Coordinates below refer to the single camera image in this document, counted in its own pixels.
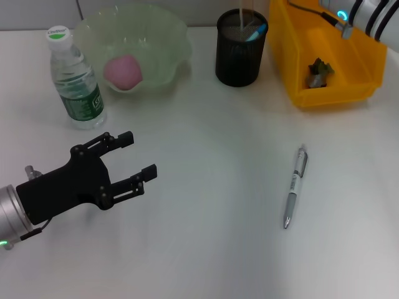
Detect blue teal scissors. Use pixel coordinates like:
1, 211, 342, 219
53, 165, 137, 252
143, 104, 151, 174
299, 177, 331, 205
246, 23, 268, 43

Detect green glass fruit plate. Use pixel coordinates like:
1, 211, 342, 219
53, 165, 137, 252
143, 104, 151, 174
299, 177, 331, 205
73, 4, 193, 99

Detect clear green-label water bottle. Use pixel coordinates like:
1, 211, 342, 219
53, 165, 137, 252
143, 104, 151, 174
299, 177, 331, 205
46, 25, 107, 131

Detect silver pen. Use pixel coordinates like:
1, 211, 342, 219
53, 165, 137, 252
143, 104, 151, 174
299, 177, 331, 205
282, 143, 309, 230

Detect black mesh pen holder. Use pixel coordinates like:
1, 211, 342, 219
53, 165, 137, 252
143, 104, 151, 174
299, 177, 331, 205
214, 8, 269, 87

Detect yellow plastic bin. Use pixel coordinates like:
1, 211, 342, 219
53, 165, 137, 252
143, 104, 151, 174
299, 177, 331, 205
268, 0, 390, 110

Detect transparent plastic ruler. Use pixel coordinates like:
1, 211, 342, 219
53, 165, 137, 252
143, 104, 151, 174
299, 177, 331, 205
238, 0, 259, 32

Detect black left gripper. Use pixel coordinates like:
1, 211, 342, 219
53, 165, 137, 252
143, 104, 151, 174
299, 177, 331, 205
15, 131, 158, 227

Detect pink peach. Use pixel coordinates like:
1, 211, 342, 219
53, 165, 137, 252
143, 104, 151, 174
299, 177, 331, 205
103, 55, 143, 92

